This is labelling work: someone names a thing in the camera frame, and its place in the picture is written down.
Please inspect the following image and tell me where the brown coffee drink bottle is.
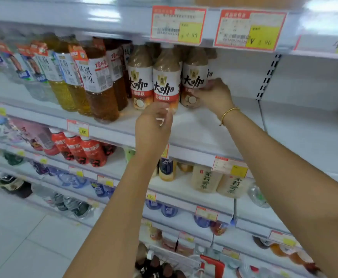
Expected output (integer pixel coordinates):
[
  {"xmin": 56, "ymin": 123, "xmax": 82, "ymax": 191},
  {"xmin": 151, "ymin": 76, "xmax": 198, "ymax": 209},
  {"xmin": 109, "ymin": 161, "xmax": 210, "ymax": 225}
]
[
  {"xmin": 127, "ymin": 45, "xmax": 154, "ymax": 111},
  {"xmin": 205, "ymin": 47, "xmax": 218, "ymax": 82},
  {"xmin": 152, "ymin": 46, "xmax": 183, "ymax": 114},
  {"xmin": 180, "ymin": 46, "xmax": 209, "ymax": 109}
]

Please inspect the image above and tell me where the pale green drink bottle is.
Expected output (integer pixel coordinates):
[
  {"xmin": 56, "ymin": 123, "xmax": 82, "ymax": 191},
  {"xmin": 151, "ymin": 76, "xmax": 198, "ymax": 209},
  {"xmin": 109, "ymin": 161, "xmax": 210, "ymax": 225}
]
[{"xmin": 124, "ymin": 147, "xmax": 136, "ymax": 164}]

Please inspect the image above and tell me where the person's left hand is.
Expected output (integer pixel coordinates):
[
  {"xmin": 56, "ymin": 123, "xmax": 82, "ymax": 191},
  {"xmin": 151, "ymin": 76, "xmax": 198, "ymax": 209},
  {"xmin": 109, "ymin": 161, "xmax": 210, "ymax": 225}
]
[{"xmin": 135, "ymin": 102, "xmax": 174, "ymax": 155}]

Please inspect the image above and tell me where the person's left forearm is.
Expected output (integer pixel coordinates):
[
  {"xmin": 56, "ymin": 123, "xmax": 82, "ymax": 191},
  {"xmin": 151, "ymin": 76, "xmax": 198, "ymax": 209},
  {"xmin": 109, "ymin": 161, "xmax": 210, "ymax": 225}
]
[{"xmin": 63, "ymin": 147, "xmax": 169, "ymax": 278}]

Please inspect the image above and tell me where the red-framed price label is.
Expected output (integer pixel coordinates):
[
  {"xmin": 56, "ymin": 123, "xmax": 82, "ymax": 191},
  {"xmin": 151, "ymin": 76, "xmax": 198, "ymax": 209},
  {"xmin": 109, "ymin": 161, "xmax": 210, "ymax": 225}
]
[
  {"xmin": 214, "ymin": 8, "xmax": 288, "ymax": 52},
  {"xmin": 150, "ymin": 6, "xmax": 208, "ymax": 46}
]

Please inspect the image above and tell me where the yellow tea bottle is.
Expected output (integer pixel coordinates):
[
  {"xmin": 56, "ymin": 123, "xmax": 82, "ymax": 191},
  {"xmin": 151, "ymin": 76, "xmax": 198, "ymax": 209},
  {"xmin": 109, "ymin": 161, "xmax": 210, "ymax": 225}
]
[
  {"xmin": 31, "ymin": 33, "xmax": 78, "ymax": 112},
  {"xmin": 54, "ymin": 37, "xmax": 93, "ymax": 116}
]

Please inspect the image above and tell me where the row of pastel drink bottles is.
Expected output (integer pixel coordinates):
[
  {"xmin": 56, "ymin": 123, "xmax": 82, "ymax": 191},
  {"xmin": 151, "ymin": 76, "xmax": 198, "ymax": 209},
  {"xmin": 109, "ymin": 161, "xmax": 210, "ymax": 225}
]
[{"xmin": 0, "ymin": 111, "xmax": 61, "ymax": 157}]

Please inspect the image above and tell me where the gold bead bracelet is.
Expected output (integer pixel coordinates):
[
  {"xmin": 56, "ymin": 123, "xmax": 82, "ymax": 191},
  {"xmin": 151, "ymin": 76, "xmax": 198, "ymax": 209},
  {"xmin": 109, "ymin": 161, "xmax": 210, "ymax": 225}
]
[{"xmin": 219, "ymin": 107, "xmax": 241, "ymax": 127}]

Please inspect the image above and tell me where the orange red drink bottle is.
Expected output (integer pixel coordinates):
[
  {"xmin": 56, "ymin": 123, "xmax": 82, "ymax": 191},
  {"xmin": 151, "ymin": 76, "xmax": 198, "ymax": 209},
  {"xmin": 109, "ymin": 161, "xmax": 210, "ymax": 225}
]
[{"xmin": 210, "ymin": 220, "xmax": 228, "ymax": 236}]

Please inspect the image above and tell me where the blue drink bottle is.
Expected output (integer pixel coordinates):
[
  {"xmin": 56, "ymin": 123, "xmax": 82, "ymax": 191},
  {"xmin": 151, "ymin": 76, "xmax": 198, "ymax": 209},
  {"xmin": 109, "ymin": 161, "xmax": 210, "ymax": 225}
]
[
  {"xmin": 161, "ymin": 204, "xmax": 179, "ymax": 218},
  {"xmin": 145, "ymin": 199, "xmax": 162, "ymax": 211},
  {"xmin": 194, "ymin": 215, "xmax": 211, "ymax": 228}
]

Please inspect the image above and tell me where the white wire basket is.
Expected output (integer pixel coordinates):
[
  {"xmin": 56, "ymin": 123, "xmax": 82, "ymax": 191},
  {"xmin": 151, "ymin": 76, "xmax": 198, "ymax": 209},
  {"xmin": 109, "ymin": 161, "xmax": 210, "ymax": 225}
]
[{"xmin": 147, "ymin": 244, "xmax": 206, "ymax": 278}]

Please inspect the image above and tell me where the row of blue drink bottles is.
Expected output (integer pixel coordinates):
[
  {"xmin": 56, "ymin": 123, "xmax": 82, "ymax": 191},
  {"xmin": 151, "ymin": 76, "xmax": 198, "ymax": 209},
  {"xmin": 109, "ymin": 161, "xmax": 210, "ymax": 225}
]
[{"xmin": 31, "ymin": 160, "xmax": 116, "ymax": 198}]

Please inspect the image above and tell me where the person's right hand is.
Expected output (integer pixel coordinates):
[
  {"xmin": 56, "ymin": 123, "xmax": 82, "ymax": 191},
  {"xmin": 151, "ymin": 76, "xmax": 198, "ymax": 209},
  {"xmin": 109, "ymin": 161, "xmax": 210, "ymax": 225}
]
[{"xmin": 194, "ymin": 78, "xmax": 240, "ymax": 119}]

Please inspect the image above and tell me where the row of dark drink bottles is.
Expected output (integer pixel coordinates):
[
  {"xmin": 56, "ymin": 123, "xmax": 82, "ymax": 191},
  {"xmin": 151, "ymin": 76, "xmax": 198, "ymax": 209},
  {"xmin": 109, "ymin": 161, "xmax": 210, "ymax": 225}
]
[{"xmin": 0, "ymin": 169, "xmax": 94, "ymax": 219}]

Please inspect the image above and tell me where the person's right forearm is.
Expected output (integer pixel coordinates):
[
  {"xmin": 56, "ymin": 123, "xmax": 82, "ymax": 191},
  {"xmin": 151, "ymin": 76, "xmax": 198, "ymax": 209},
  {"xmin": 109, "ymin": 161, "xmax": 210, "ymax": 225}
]
[{"xmin": 223, "ymin": 108, "xmax": 338, "ymax": 278}]

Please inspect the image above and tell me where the slotted shelf upright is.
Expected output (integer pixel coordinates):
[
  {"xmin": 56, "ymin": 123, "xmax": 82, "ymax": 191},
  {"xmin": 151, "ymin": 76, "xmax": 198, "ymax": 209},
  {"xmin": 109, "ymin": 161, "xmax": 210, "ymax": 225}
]
[{"xmin": 256, "ymin": 53, "xmax": 282, "ymax": 101}]

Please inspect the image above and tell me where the clear water bottle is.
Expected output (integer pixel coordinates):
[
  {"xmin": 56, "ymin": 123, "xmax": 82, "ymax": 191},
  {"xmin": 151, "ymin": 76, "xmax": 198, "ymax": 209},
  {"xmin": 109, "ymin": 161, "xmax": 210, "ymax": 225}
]
[
  {"xmin": 15, "ymin": 45, "xmax": 57, "ymax": 103},
  {"xmin": 0, "ymin": 40, "xmax": 27, "ymax": 84}
]

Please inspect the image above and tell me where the cream tea bottle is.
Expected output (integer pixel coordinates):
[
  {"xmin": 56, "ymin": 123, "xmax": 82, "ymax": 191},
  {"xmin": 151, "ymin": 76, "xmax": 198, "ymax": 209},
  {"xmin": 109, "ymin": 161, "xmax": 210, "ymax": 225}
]
[
  {"xmin": 191, "ymin": 164, "xmax": 223, "ymax": 194},
  {"xmin": 217, "ymin": 174, "xmax": 252, "ymax": 198}
]

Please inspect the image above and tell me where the row of brown drink bottles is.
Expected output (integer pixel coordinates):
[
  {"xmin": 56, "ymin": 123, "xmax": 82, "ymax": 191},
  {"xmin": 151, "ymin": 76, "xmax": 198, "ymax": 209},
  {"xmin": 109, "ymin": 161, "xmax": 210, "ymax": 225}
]
[{"xmin": 251, "ymin": 235, "xmax": 321, "ymax": 276}]

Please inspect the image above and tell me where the clear round bottle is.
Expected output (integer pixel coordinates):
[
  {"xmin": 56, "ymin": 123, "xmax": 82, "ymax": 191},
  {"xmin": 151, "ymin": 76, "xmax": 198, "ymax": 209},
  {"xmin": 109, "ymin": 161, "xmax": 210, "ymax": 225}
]
[{"xmin": 247, "ymin": 184, "xmax": 271, "ymax": 209}]

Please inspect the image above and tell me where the white store shelf unit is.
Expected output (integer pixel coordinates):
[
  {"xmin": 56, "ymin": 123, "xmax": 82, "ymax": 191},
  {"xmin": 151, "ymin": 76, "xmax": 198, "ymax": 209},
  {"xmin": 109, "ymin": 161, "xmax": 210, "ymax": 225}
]
[{"xmin": 0, "ymin": 0, "xmax": 338, "ymax": 278}]

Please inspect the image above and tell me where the dark amber tea bottle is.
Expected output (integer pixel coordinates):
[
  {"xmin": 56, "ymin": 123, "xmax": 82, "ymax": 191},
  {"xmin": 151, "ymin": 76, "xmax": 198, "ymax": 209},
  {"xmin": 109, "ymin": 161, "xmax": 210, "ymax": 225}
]
[
  {"xmin": 69, "ymin": 39, "xmax": 120, "ymax": 123},
  {"xmin": 104, "ymin": 39, "xmax": 129, "ymax": 112}
]

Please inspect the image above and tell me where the red plastic handle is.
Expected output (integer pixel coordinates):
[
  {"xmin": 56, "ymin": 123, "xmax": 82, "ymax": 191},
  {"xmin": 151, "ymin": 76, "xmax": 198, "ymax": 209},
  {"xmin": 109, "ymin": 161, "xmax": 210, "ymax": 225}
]
[{"xmin": 199, "ymin": 255, "xmax": 225, "ymax": 278}]

